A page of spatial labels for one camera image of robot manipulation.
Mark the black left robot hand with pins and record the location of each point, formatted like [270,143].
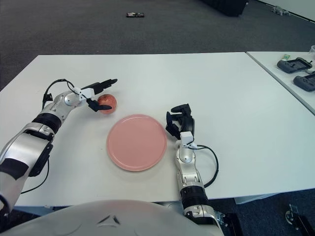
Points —
[103,84]

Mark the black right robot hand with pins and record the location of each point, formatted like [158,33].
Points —
[188,124]

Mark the red yellow apple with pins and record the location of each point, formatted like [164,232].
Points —
[109,100]

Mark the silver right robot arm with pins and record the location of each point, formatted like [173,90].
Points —
[189,177]

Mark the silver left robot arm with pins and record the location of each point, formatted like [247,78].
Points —
[24,147]

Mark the pink round plate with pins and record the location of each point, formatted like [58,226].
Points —
[136,142]

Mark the dark flat packet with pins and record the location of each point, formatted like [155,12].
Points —
[135,14]

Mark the black stand base with caster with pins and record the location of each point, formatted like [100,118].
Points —
[302,223]
[231,223]

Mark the dark grey handheld controller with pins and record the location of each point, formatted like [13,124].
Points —
[304,83]
[285,66]

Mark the grey robot torso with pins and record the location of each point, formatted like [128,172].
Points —
[123,218]

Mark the small green packet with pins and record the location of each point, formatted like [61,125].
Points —
[286,57]

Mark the large black case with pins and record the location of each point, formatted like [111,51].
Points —
[226,7]

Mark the clear plastic cup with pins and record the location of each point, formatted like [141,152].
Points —
[312,51]

